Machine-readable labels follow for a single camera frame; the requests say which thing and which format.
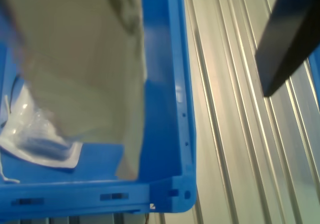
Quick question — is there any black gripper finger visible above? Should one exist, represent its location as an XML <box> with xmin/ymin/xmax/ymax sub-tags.
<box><xmin>254</xmin><ymin>0</ymin><xmax>320</xmax><ymax>97</ymax></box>
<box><xmin>0</xmin><ymin>0</ymin><xmax>25</xmax><ymax>47</ymax></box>

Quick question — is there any printed bandage packet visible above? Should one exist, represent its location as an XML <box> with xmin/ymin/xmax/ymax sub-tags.
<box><xmin>4</xmin><ymin>0</ymin><xmax>148</xmax><ymax>182</ymax></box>

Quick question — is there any blue open-front storage bin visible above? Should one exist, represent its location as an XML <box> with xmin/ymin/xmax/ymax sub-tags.
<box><xmin>0</xmin><ymin>0</ymin><xmax>198</xmax><ymax>222</ymax></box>

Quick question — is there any white bandage in clear wrap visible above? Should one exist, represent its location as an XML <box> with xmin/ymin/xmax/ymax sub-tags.
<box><xmin>0</xmin><ymin>83</ymin><xmax>83</xmax><ymax>173</ymax></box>

